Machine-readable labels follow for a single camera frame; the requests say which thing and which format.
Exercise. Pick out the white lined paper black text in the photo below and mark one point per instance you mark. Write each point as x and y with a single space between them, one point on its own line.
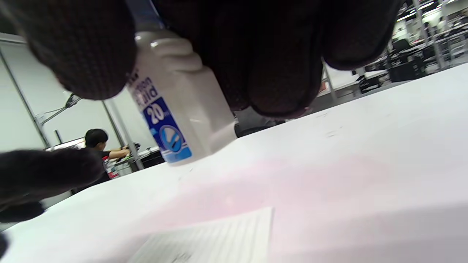
219 241

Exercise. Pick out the red white can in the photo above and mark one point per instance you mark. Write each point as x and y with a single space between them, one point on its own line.
110 168

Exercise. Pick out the white correction fluid bottle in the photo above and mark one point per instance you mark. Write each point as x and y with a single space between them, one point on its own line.
182 109

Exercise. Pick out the aluminium frame post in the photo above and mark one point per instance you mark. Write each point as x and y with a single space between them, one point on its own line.
120 135

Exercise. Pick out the person's right hand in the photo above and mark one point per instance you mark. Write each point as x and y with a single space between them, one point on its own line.
263 44

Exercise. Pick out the blue correction fluid brush cap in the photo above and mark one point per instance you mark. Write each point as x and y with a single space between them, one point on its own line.
144 14

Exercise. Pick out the person's left hand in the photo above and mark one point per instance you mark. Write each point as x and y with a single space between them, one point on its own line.
44 175

